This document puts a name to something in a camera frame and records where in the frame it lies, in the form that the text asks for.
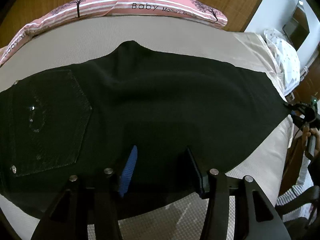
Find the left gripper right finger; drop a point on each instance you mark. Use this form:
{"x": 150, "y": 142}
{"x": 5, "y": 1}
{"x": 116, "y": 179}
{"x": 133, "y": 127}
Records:
{"x": 213, "y": 186}

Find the person's right hand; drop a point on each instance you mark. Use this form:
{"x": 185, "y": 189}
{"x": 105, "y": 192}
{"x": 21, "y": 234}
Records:
{"x": 307, "y": 133}

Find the pink Baby-print pillow right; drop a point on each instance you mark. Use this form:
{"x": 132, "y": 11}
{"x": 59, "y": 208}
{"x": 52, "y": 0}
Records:
{"x": 191, "y": 9}

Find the white dotted cloth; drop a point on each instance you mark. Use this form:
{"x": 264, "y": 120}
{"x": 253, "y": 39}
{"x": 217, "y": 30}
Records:
{"x": 285, "y": 58}

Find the dark wall television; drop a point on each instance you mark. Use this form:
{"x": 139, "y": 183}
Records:
{"x": 297, "y": 28}

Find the grey bed mat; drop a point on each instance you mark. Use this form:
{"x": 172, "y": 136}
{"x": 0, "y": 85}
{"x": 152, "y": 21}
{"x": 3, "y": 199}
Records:
{"x": 88, "y": 39}

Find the cream satin bedsheet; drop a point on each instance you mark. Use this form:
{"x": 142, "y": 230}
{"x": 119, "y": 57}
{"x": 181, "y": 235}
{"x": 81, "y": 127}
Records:
{"x": 280, "y": 139}

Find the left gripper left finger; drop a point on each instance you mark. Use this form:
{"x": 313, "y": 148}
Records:
{"x": 125, "y": 179}

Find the black pants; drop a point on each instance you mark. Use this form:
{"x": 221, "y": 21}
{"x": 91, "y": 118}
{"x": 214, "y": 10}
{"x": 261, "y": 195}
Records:
{"x": 183, "y": 114}

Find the pink tree-print pillow left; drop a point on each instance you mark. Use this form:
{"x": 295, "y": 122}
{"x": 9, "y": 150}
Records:
{"x": 71, "y": 11}

